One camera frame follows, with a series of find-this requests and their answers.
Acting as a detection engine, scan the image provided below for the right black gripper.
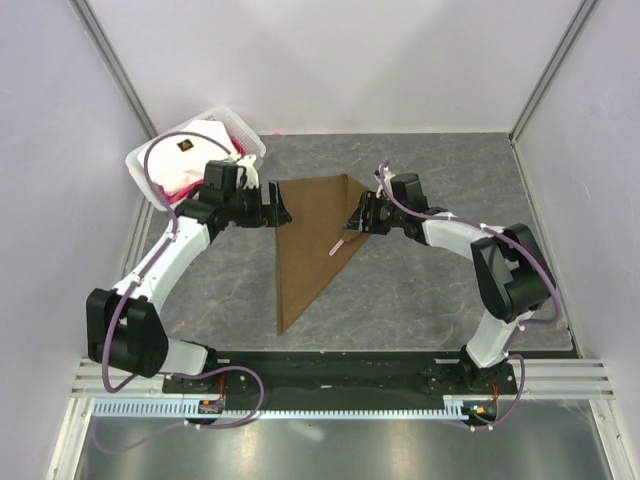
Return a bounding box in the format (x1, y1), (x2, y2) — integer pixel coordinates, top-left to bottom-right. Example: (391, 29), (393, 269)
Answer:
(342, 190), (406, 236)

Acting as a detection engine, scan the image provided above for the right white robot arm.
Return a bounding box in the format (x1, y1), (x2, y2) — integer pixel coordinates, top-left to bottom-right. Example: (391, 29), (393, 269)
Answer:
(345, 166), (558, 394)

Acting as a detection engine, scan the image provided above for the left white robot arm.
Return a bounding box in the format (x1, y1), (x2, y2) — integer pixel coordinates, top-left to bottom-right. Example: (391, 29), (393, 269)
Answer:
(86, 161), (292, 393)

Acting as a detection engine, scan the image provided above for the white plastic basket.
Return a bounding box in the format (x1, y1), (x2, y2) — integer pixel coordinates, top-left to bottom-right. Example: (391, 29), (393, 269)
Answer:
(125, 107), (266, 211)

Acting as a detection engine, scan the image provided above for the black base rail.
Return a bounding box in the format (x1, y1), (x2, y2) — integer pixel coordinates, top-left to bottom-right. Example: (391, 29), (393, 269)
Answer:
(162, 351), (518, 410)

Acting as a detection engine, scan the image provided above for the white folded cloth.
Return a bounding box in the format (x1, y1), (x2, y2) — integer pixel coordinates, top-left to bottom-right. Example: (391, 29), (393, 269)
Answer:
(147, 120), (239, 202)

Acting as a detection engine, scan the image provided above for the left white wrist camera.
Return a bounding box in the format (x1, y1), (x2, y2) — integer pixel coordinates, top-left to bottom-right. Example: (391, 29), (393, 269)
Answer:
(234, 154), (260, 189)

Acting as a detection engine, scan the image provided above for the pink cloth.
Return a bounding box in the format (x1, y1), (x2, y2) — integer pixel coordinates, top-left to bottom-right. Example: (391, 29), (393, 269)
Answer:
(149, 135), (246, 204)

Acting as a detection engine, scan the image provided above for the brown cloth napkin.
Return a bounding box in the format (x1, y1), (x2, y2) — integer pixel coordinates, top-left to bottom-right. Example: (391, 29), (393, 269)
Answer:
(275, 174), (369, 335)

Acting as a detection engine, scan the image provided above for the grey slotted cable duct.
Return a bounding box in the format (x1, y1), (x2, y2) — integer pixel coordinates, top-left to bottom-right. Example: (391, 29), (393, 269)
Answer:
(93, 396), (495, 420)

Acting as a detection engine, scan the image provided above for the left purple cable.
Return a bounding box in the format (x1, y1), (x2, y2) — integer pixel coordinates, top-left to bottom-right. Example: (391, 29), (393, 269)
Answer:
(99, 130), (236, 394)

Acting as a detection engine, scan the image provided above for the knife with pink handle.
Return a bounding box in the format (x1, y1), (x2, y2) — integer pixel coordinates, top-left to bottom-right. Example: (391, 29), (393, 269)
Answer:
(329, 239), (344, 257)

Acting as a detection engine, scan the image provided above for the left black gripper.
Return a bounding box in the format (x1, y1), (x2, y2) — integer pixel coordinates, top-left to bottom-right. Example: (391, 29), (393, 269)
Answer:
(224, 181), (291, 229)

